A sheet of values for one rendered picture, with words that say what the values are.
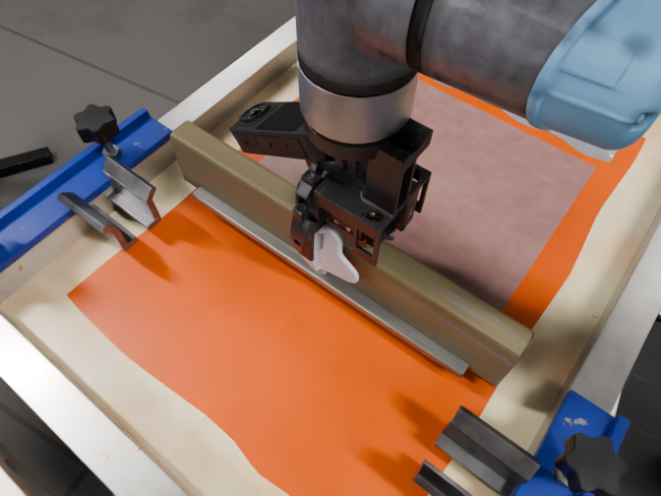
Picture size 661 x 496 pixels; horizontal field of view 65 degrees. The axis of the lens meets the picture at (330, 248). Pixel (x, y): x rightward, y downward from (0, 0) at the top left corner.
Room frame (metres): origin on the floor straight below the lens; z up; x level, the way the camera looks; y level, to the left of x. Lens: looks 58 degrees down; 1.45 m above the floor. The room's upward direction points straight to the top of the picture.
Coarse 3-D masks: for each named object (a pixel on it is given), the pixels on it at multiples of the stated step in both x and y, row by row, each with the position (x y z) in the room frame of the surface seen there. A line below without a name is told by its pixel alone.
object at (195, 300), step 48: (432, 96) 0.55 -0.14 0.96; (432, 144) 0.46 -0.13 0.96; (192, 192) 0.39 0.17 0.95; (144, 240) 0.32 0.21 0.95; (192, 240) 0.32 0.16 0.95; (240, 240) 0.32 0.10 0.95; (96, 288) 0.26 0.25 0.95; (144, 288) 0.26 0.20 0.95; (192, 288) 0.26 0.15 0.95; (240, 288) 0.26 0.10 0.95; (288, 288) 0.26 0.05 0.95; (144, 336) 0.20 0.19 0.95; (192, 336) 0.20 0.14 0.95; (240, 336) 0.20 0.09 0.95; (192, 384) 0.15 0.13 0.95
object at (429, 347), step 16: (208, 192) 0.36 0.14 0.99; (208, 208) 0.34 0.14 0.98; (224, 208) 0.34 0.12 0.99; (240, 224) 0.31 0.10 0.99; (256, 224) 0.31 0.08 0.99; (256, 240) 0.30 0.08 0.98; (272, 240) 0.29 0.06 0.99; (288, 256) 0.27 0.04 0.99; (304, 272) 0.26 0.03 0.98; (336, 288) 0.24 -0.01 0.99; (352, 288) 0.24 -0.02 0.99; (352, 304) 0.22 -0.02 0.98; (368, 304) 0.22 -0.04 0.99; (384, 320) 0.20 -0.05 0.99; (400, 320) 0.20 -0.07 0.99; (400, 336) 0.19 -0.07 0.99; (416, 336) 0.19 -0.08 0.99; (432, 352) 0.17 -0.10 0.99; (448, 352) 0.17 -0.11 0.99; (448, 368) 0.16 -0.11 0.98; (464, 368) 0.16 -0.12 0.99
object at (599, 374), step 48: (288, 48) 0.61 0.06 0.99; (192, 96) 0.51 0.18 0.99; (240, 96) 0.53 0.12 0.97; (48, 240) 0.30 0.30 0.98; (0, 288) 0.25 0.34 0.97; (624, 288) 0.24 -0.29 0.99; (0, 336) 0.19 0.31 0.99; (624, 336) 0.19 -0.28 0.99; (48, 384) 0.14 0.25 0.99; (576, 384) 0.14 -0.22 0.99; (624, 384) 0.14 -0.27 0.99; (96, 432) 0.10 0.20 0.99; (144, 480) 0.06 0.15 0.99
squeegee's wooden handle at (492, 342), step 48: (192, 144) 0.37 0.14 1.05; (240, 192) 0.33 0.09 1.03; (288, 192) 0.31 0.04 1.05; (288, 240) 0.29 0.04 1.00; (384, 240) 0.25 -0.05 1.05; (384, 288) 0.22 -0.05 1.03; (432, 288) 0.20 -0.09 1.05; (432, 336) 0.18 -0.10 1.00; (480, 336) 0.16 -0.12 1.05; (528, 336) 0.16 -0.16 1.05
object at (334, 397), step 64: (512, 128) 0.49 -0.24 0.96; (448, 192) 0.39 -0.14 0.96; (512, 192) 0.39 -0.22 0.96; (576, 192) 0.39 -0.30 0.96; (448, 256) 0.30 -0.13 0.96; (512, 256) 0.30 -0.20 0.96; (576, 256) 0.30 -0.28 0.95; (320, 320) 0.22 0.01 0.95; (256, 384) 0.15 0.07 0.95; (320, 384) 0.15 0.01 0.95; (384, 384) 0.15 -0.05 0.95; (448, 384) 0.15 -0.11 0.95; (256, 448) 0.09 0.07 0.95; (320, 448) 0.09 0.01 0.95; (384, 448) 0.09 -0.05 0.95
